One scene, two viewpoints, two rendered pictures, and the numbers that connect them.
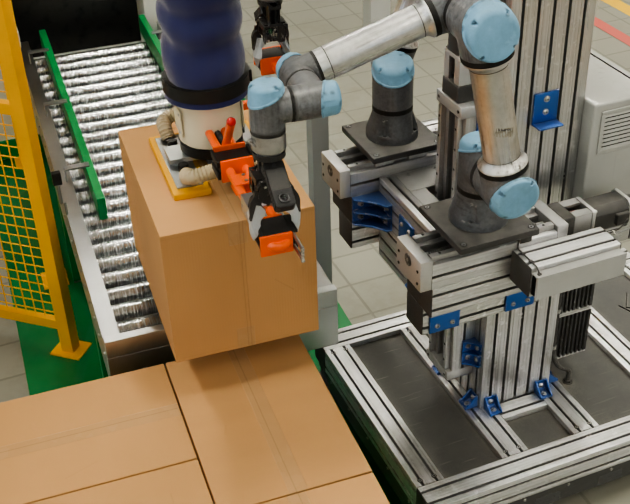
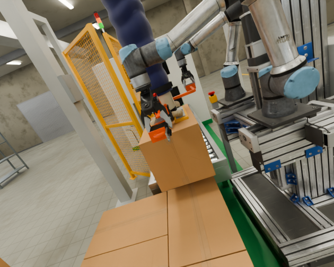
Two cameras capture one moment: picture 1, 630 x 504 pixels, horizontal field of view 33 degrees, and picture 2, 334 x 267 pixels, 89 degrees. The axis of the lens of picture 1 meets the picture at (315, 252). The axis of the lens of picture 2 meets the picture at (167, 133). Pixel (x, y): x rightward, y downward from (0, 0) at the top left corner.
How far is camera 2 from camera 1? 169 cm
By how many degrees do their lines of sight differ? 27
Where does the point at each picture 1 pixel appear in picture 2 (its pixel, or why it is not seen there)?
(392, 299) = not seen: hidden behind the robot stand
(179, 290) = (153, 165)
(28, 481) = (110, 241)
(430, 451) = (280, 223)
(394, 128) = (234, 93)
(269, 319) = (193, 172)
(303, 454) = (211, 235)
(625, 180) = not seen: outside the picture
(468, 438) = (298, 216)
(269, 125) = (132, 68)
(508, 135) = (287, 39)
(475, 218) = (277, 109)
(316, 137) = not seen: hidden behind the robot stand
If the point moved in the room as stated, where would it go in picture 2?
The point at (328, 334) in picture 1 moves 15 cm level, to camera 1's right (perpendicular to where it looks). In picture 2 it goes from (227, 175) to (246, 173)
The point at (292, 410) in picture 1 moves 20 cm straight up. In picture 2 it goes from (208, 210) to (199, 186)
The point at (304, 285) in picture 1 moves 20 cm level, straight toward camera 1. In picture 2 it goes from (204, 157) to (201, 178)
